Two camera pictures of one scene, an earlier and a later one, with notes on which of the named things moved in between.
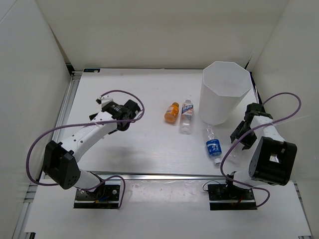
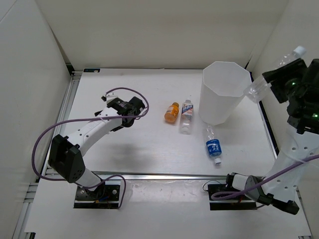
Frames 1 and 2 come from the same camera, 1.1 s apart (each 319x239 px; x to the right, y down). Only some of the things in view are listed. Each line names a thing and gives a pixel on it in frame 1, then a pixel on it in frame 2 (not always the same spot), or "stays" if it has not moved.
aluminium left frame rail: x=65 y=112 stays
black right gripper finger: x=248 y=141 -> x=284 y=89
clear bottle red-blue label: x=186 y=126 stays
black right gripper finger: x=242 y=128 -> x=295 y=69
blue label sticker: x=91 y=70 stays
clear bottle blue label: x=213 y=145 stays
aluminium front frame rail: x=158 y=175 stays
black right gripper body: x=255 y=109 -> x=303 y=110
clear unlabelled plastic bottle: x=236 y=157 -> x=259 y=89
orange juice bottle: x=171 y=114 stays
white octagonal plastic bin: x=225 y=85 stays
